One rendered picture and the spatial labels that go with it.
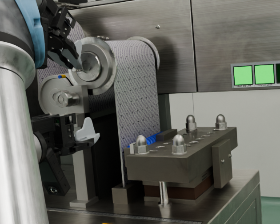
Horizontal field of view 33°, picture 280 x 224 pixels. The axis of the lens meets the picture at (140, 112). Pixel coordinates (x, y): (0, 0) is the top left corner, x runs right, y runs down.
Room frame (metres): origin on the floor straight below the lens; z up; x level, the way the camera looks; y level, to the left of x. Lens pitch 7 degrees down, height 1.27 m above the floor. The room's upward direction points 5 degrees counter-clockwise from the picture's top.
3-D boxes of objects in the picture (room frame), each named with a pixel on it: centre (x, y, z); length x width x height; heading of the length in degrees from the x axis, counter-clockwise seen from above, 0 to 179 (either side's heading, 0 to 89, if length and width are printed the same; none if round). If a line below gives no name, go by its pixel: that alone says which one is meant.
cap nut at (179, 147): (1.09, -0.08, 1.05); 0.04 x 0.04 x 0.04
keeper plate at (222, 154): (1.22, -0.21, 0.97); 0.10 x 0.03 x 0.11; 152
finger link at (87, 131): (1.00, 0.11, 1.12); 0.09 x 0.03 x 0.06; 143
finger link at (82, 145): (0.96, 0.14, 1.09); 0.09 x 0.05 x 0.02; 143
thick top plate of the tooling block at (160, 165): (1.25, -0.12, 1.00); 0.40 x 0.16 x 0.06; 152
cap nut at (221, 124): (1.37, -0.24, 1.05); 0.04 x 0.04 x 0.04
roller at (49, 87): (1.36, 0.16, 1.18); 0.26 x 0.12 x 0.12; 152
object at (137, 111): (1.27, 0.00, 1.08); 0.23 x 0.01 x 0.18; 152
